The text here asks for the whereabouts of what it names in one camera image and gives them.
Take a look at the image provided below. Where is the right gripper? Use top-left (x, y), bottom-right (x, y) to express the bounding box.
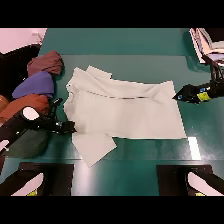
top-left (180, 83), bottom-right (212, 105)

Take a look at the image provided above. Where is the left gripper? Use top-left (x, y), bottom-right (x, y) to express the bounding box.
top-left (49, 120), bottom-right (78, 135)

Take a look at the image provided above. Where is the dark green garment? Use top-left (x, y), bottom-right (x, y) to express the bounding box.
top-left (4, 129), bottom-right (51, 159)

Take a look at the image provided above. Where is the orange garment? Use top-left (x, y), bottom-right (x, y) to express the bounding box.
top-left (0, 93), bottom-right (51, 123)

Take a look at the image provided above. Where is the purple garment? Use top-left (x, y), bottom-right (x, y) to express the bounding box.
top-left (12, 70), bottom-right (56, 100)

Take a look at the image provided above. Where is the heap of clothes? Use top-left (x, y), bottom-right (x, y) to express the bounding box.
top-left (188, 27), bottom-right (224, 65)

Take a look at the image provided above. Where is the white T-shirt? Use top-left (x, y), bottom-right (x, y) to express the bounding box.
top-left (63, 65), bottom-right (188, 169)

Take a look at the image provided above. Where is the maroon garment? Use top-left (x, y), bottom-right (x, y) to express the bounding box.
top-left (27, 50), bottom-right (65, 78)

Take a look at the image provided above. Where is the black garment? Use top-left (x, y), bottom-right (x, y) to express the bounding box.
top-left (0, 44), bottom-right (42, 101)

